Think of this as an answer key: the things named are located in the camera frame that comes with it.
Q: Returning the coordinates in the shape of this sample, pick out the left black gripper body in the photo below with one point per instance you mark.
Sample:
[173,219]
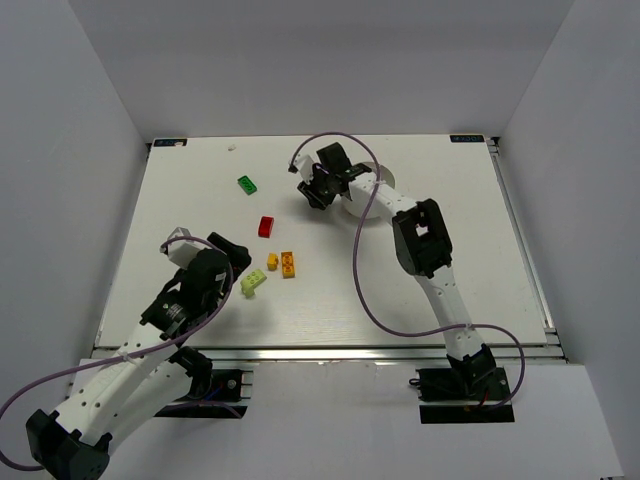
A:
[232,250]

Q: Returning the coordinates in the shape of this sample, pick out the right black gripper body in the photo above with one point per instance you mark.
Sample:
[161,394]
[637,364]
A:
[315,190]

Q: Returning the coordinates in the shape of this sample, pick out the green lego plate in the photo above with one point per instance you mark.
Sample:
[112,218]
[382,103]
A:
[247,185]

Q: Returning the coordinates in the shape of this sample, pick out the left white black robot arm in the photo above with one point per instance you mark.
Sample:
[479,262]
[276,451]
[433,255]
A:
[153,368]

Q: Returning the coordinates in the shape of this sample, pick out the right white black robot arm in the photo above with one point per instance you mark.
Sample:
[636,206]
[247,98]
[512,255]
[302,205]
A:
[422,245]

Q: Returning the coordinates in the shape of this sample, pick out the pale green lego brick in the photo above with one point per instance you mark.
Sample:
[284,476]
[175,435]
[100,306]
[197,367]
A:
[249,284]

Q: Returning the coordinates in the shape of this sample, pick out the small orange lego brick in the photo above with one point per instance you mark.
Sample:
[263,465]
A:
[272,261]

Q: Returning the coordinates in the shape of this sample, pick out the red lego brick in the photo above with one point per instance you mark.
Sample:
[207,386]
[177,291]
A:
[265,227]

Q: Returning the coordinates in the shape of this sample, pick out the orange yellow lego brick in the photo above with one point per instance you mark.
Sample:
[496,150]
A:
[287,264]

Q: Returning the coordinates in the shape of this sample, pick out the white round divided container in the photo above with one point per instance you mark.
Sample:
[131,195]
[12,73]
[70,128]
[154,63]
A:
[356,209]

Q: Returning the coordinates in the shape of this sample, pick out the left blue table label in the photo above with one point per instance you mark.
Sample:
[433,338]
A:
[169,142]

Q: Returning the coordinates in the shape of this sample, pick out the blue table label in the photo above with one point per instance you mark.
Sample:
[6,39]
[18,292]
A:
[467,138]
[169,142]

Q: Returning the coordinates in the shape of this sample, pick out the right blue table label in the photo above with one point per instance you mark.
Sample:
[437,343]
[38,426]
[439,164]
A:
[467,138]

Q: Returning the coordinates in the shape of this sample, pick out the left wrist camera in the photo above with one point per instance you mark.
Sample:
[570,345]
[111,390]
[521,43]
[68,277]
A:
[181,252]

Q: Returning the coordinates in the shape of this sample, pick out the aluminium front rail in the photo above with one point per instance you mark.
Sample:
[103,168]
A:
[549,352]

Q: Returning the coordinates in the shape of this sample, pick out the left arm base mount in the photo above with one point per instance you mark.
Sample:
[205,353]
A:
[224,396]

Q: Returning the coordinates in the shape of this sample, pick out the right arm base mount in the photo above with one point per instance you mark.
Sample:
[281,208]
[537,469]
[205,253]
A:
[442,400]

